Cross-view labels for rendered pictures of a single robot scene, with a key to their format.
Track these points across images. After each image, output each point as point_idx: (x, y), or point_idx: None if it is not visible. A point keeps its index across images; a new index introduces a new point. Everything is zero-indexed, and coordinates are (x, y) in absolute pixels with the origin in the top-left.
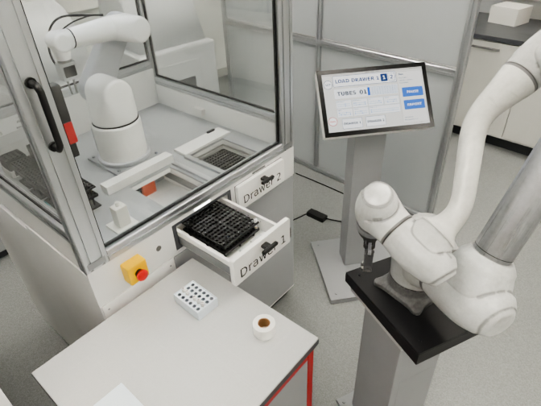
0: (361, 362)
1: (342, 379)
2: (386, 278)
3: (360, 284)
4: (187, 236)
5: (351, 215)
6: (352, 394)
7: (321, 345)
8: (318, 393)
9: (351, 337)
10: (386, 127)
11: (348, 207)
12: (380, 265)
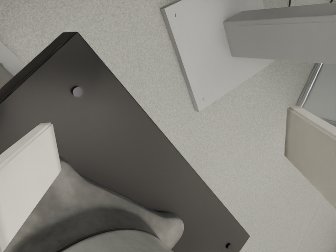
0: (3, 82)
1: (38, 43)
2: (71, 205)
3: (15, 106)
4: None
5: (303, 21)
6: (16, 61)
7: (88, 3)
8: (0, 8)
9: (113, 46)
10: None
11: (319, 15)
12: (149, 151)
